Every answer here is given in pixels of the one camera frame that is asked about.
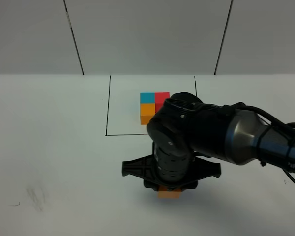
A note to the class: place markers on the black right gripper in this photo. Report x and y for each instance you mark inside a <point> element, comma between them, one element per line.
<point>171,172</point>

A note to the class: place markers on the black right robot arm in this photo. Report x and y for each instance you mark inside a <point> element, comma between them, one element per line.
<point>187,132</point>

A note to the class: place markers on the template orange cube block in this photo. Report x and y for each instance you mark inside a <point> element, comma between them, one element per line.
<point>147,111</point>

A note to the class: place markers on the template red cube block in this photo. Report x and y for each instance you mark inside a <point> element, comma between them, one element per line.
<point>160,98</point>

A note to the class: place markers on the template blue cube block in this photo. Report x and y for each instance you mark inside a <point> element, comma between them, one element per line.
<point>147,98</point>

